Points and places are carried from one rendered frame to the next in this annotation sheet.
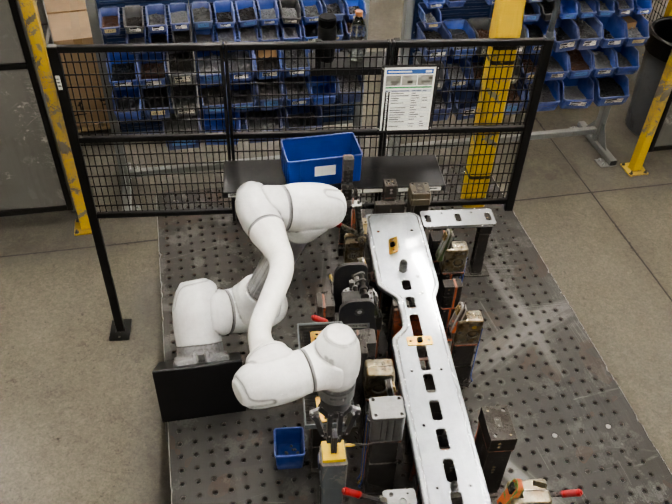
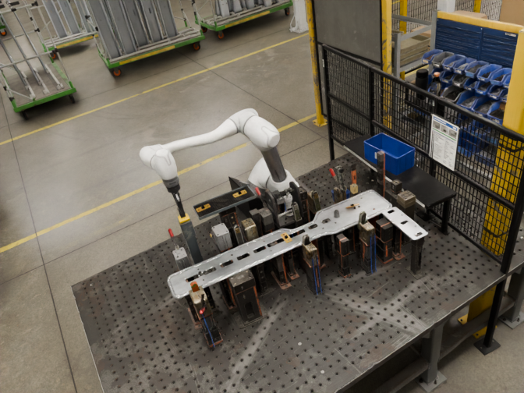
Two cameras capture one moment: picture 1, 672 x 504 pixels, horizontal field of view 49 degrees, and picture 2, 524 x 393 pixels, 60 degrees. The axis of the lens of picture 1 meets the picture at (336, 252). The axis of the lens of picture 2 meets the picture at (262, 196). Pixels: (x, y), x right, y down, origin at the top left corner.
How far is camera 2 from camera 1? 2.48 m
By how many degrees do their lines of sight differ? 60
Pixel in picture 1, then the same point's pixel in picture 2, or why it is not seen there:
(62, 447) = not seen: hidden behind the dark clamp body
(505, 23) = (508, 115)
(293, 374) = (147, 155)
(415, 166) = (433, 189)
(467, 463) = (215, 275)
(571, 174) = not seen: outside the picture
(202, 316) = (256, 171)
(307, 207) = (249, 127)
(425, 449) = (217, 259)
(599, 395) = (346, 362)
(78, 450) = not seen: hidden behind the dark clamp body
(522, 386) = (329, 320)
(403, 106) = (440, 146)
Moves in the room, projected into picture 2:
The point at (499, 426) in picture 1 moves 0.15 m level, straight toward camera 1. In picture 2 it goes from (238, 277) to (210, 279)
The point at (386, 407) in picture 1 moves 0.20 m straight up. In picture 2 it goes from (219, 229) to (211, 202)
